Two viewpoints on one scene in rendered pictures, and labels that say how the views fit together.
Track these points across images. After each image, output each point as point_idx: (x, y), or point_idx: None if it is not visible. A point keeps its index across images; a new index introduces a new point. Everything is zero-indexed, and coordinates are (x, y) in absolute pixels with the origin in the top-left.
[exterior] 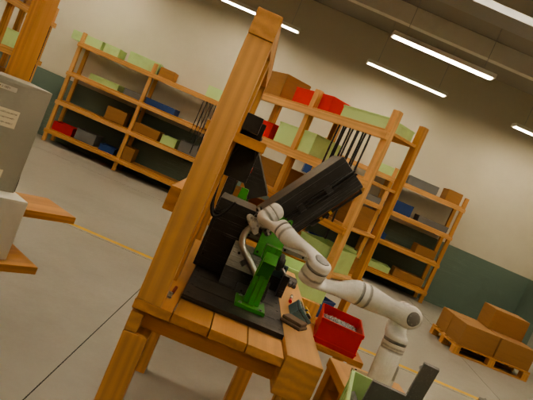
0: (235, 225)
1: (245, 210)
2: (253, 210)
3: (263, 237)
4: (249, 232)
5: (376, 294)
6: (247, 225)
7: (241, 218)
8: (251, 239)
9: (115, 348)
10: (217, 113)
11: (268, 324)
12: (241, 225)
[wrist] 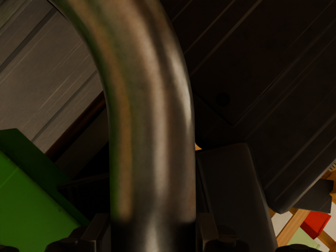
0: (236, 7)
1: (327, 128)
2: (301, 195)
3: (0, 204)
4: (96, 57)
5: None
6: (199, 106)
7: (270, 72)
8: (97, 107)
9: None
10: None
11: None
12: (211, 54)
